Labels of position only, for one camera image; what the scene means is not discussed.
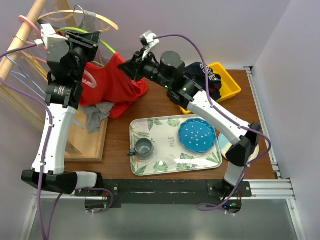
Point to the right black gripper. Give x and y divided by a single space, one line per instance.
134 67

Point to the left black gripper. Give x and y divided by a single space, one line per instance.
91 40

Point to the green hanger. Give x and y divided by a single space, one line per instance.
99 59

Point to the red tank top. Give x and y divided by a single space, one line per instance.
108 84

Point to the yellow plastic hanger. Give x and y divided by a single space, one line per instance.
35 64

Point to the dark navy maroon garment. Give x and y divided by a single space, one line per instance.
196 72

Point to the pink plastic hanger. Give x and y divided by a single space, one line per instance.
30 23

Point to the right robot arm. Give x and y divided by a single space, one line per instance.
186 93

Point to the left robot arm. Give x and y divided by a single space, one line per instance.
67 60

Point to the beige wooden hanger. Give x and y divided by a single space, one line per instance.
103 24

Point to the grey tank top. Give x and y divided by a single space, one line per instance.
96 113

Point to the wooden clothes rack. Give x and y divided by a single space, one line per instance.
81 146

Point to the grey mug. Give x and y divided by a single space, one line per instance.
143 149

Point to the blue dotted plate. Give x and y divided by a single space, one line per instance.
197 135

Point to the leaf pattern serving tray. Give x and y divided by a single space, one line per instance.
169 155

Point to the yellow plastic bin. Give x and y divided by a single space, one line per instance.
229 86

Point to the cream and blue plate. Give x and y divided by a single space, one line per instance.
225 145

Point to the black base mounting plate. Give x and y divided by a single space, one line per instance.
166 191

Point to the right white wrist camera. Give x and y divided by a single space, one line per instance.
149 41

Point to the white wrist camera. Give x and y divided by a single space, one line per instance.
149 41
48 36

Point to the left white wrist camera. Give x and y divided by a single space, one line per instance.
48 36

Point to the aluminium frame rail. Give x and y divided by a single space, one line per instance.
275 217

